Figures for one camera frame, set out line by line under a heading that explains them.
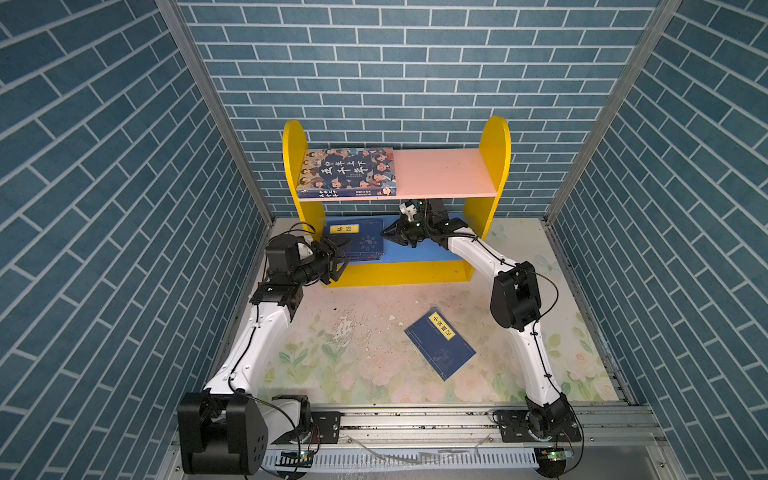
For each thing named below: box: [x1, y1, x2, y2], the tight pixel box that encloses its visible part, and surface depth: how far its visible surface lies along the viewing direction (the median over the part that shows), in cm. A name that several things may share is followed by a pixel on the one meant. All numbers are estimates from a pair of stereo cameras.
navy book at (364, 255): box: [343, 251, 384, 261], surface depth 91 cm
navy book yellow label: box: [325, 217, 384, 261], surface depth 95 cm
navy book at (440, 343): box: [404, 309, 477, 381], surface depth 90 cm
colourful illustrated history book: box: [296, 148, 397, 198], surface depth 73 cm
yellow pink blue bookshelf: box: [282, 116, 512, 288], surface depth 77 cm
